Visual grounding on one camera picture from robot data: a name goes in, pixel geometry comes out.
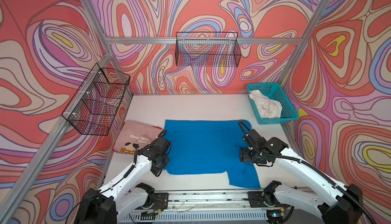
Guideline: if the blue t shirt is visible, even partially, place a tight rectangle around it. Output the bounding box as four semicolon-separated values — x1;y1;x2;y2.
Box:
164;120;261;189

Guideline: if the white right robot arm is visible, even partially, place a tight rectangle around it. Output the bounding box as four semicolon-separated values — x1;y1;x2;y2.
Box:
238;120;376;224

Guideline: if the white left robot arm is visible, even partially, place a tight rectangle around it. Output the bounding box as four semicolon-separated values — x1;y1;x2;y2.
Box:
74;130;172;224

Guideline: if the pink folded t shirt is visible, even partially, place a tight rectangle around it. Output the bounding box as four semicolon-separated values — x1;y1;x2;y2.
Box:
112;120;163;155

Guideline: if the white crumpled t shirt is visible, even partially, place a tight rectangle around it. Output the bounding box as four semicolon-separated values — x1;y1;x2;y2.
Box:
249;90;283;119

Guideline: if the teal plastic basket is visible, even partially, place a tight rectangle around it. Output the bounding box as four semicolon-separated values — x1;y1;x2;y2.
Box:
246;83;299;125

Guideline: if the black wire basket left wall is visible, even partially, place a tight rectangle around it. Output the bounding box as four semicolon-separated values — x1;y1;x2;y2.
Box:
62;64;130;136

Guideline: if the black wire basket wall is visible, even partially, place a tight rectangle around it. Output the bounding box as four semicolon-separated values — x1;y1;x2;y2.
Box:
175;31;242;67
62;64;130;136

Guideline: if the aluminium left diagonal frame bar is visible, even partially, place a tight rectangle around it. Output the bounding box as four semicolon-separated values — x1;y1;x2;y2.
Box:
1;51;113;224

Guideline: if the black wire basket back wall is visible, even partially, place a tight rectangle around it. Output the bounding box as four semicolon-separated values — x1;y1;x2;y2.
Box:
175;31;242;67

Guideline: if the aluminium horizontal frame bar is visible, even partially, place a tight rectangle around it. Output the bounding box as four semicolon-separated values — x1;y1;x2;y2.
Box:
106;37;303;45

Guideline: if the aluminium right frame post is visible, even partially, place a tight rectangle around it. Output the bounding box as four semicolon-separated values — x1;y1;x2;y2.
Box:
278;0;332;87

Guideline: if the aluminium corner frame post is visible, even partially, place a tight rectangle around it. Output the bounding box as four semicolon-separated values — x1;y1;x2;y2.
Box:
71;0;135;98

